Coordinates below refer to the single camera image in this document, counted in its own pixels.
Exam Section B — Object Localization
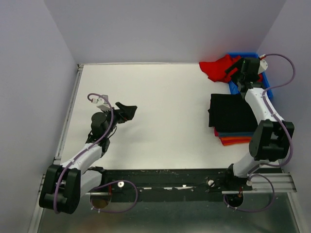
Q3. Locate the black folded t shirt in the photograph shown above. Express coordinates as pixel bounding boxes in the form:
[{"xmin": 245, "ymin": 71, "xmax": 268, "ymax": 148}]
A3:
[{"xmin": 208, "ymin": 94, "xmax": 258, "ymax": 133}]

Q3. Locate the side aluminium table rail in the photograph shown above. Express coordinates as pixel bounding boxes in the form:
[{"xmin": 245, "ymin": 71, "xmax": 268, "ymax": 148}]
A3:
[{"xmin": 53, "ymin": 64, "xmax": 84, "ymax": 165}]

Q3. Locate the red t shirt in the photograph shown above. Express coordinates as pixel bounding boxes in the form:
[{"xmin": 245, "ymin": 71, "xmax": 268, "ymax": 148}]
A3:
[
  {"xmin": 199, "ymin": 54, "xmax": 262, "ymax": 83},
  {"xmin": 214, "ymin": 129, "xmax": 219, "ymax": 137}
]

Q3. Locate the blue plastic bin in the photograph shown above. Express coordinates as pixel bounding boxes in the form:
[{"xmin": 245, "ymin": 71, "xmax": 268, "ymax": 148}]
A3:
[{"xmin": 228, "ymin": 52, "xmax": 273, "ymax": 99}]

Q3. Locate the right aluminium extrusion rail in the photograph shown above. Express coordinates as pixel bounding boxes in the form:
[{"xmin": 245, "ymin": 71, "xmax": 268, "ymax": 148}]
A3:
[{"xmin": 217, "ymin": 173, "xmax": 296, "ymax": 194}]

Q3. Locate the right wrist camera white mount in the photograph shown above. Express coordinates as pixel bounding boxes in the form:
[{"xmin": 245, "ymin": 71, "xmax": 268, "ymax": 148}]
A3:
[{"xmin": 258, "ymin": 54, "xmax": 268, "ymax": 74}]

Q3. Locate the red folded t shirt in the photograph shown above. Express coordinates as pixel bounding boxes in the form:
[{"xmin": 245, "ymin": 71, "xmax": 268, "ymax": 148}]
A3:
[{"xmin": 214, "ymin": 129, "xmax": 219, "ymax": 137}]

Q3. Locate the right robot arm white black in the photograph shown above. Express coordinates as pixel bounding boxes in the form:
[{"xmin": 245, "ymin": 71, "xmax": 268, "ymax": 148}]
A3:
[{"xmin": 223, "ymin": 54, "xmax": 294, "ymax": 190}]

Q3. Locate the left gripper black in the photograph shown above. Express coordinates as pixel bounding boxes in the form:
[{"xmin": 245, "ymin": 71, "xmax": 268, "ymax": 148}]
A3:
[{"xmin": 102, "ymin": 102, "xmax": 137, "ymax": 137}]

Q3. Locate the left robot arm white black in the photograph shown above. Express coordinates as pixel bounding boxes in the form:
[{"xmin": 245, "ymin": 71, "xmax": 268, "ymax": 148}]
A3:
[{"xmin": 39, "ymin": 102, "xmax": 137, "ymax": 214}]

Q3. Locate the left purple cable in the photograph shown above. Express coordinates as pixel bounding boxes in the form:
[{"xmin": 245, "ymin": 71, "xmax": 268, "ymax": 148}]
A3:
[{"xmin": 52, "ymin": 93, "xmax": 138, "ymax": 214}]

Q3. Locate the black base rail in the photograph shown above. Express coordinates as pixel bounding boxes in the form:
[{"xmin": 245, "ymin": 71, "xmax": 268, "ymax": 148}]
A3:
[{"xmin": 50, "ymin": 166, "xmax": 253, "ymax": 203}]

